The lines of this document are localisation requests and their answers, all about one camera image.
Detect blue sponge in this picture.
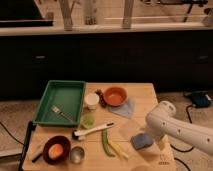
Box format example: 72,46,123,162
131,133,154,150

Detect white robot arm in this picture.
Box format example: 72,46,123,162
146,101,213,156

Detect red orange bowl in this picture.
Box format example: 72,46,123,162
104,87,127,107

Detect dark brown bowl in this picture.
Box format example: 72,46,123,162
43,136,71,165

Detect light blue cloth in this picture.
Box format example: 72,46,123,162
108,98,135,119

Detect green bean pod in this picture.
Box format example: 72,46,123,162
102,129,115,157

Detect dark red grapes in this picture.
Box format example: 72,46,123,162
95,89,107,108

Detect white paper cup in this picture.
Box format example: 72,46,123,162
85,93,99,110

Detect white black dish brush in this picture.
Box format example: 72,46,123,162
72,122,114,140

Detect small silver metal cup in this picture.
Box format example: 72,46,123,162
70,146,85,164

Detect green plastic tray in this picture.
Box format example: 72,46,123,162
33,80,86,127

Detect orange fruit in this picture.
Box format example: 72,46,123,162
48,144,63,160

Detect silver fork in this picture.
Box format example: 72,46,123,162
51,106,74,123

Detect black marker pen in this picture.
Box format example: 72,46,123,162
31,152,43,163

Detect black table clamp bar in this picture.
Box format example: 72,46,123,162
18,121,36,171

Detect black cable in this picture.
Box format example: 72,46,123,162
170,103,196,154

